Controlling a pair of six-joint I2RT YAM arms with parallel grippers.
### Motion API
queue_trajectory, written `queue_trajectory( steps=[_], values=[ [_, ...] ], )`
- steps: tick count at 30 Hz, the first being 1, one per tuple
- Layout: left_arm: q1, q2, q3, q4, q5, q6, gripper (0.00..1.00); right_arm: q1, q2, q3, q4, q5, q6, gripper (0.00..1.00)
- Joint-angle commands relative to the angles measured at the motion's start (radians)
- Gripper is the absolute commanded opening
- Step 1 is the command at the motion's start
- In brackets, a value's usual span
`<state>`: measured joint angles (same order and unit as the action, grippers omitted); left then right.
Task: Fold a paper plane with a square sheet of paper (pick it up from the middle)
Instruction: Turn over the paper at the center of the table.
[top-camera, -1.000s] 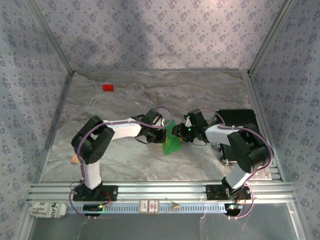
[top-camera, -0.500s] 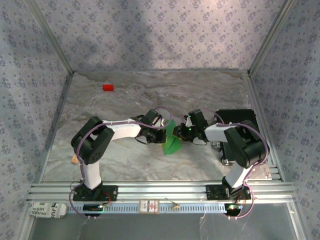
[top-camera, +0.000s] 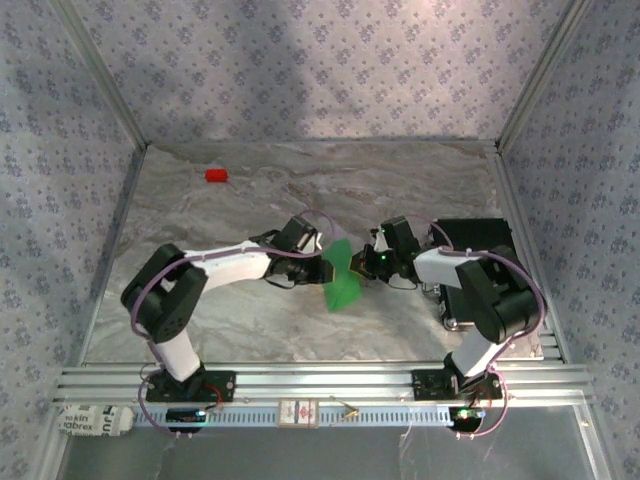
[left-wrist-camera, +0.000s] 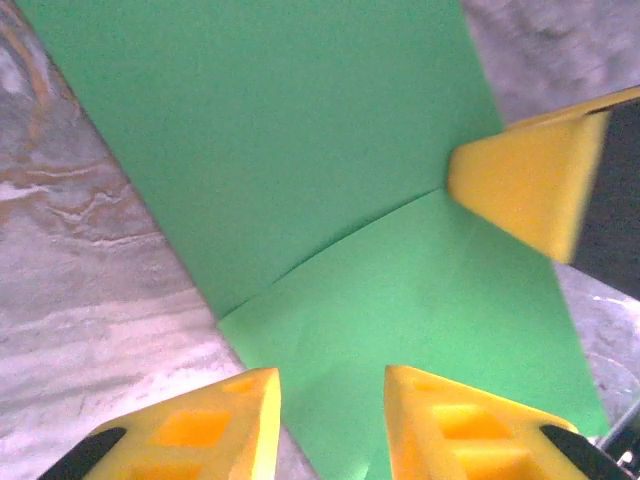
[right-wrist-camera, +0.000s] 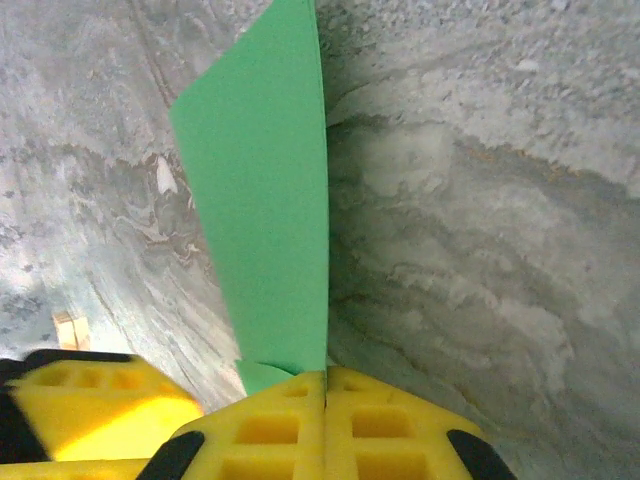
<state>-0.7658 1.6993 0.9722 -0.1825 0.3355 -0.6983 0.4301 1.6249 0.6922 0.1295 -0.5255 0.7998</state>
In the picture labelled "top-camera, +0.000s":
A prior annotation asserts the green paper sheet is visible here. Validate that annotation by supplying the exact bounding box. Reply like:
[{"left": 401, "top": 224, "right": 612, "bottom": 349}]
[{"left": 319, "top": 238, "right": 364, "bottom": 314}]

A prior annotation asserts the black case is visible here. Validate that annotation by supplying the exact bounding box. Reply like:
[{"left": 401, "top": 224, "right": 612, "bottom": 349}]
[{"left": 427, "top": 217, "right": 516, "bottom": 332}]

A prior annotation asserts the small white label card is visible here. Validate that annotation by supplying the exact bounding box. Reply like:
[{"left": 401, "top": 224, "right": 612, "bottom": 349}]
[{"left": 277, "top": 398, "right": 320, "bottom": 430}]

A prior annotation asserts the small brass hook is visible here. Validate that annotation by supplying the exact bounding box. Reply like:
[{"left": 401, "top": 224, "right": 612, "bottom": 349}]
[{"left": 329, "top": 396, "right": 360, "bottom": 426}]

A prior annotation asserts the white printed paper roll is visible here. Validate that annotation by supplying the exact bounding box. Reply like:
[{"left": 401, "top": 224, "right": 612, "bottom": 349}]
[{"left": 57, "top": 403, "right": 135, "bottom": 440}]

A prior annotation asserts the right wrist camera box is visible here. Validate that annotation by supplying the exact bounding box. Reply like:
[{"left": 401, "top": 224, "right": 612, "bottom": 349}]
[{"left": 369, "top": 215, "right": 421, "bottom": 256}]

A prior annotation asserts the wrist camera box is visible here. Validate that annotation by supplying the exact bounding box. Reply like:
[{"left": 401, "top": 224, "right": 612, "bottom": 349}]
[
  {"left": 369, "top": 215, "right": 421, "bottom": 256},
  {"left": 277, "top": 215, "right": 324, "bottom": 256}
]

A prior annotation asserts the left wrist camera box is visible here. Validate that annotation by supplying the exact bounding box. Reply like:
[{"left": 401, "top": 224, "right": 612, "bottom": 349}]
[{"left": 277, "top": 215, "right": 324, "bottom": 256}]

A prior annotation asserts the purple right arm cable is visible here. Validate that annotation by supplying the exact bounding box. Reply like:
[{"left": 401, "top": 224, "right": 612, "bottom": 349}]
[{"left": 399, "top": 214, "right": 549, "bottom": 441}]

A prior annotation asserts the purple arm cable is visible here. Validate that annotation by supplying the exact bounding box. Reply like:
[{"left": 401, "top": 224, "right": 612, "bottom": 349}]
[
  {"left": 399, "top": 214, "right": 549, "bottom": 441},
  {"left": 130, "top": 208, "right": 337, "bottom": 441}
]

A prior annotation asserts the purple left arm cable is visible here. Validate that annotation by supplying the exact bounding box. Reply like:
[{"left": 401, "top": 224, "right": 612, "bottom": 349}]
[{"left": 130, "top": 208, "right": 337, "bottom": 441}]

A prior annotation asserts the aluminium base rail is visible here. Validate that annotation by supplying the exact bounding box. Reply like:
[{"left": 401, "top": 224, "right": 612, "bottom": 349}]
[{"left": 52, "top": 364, "right": 594, "bottom": 404}]

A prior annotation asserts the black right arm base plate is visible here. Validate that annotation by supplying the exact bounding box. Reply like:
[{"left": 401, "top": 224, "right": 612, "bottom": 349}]
[{"left": 411, "top": 368, "right": 503, "bottom": 401}]

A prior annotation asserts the aluminium side rail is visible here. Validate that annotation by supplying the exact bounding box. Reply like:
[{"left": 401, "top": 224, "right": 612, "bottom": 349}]
[
  {"left": 74, "top": 144, "right": 151, "bottom": 366},
  {"left": 487, "top": 142, "right": 566, "bottom": 364}
]

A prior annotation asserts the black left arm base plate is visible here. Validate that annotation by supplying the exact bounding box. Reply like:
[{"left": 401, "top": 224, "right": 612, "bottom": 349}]
[{"left": 144, "top": 370, "right": 237, "bottom": 403}]

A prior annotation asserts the grey slotted cable duct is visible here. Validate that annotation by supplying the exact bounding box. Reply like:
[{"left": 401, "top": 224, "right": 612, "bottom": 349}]
[{"left": 133, "top": 405, "right": 451, "bottom": 429}]

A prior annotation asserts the aluminium frame post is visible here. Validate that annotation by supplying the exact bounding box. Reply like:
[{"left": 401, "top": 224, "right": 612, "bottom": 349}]
[
  {"left": 497, "top": 0, "right": 595, "bottom": 149},
  {"left": 49, "top": 0, "right": 151, "bottom": 149}
]

